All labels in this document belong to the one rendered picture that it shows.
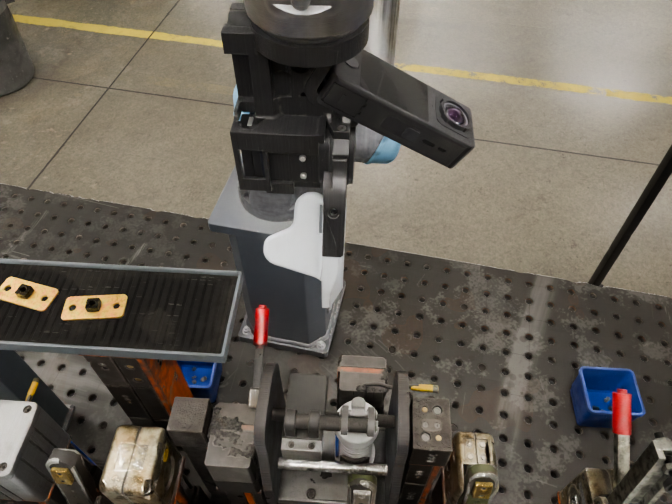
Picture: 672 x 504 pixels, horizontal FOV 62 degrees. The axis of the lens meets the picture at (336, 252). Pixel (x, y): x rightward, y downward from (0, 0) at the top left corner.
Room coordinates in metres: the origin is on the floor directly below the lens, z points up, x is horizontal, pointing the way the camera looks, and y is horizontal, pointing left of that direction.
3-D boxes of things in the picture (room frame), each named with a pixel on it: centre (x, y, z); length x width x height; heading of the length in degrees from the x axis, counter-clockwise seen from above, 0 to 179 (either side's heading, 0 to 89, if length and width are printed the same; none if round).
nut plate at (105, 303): (0.42, 0.33, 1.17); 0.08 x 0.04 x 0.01; 93
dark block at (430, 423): (0.27, -0.12, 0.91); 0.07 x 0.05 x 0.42; 176
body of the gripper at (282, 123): (0.32, 0.02, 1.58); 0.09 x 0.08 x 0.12; 86
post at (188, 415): (0.30, 0.20, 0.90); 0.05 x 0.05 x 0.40; 86
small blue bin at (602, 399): (0.47, -0.54, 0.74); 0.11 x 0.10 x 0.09; 86
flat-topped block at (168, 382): (0.42, 0.32, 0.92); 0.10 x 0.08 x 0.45; 86
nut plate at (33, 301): (0.44, 0.44, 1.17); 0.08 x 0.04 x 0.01; 73
